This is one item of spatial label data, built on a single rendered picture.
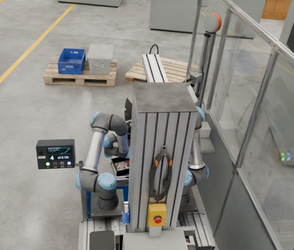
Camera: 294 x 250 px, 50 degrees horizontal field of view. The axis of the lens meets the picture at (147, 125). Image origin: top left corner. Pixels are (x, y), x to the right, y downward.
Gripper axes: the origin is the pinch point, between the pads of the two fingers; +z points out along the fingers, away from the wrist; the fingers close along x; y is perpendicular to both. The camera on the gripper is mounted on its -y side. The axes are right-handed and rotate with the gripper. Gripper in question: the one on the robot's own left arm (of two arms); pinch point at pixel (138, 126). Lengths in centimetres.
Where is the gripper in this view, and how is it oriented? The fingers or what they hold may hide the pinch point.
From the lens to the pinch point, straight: 260.4
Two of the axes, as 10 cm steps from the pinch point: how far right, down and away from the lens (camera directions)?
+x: 0.1, 8.5, 5.3
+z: 7.1, -3.8, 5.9
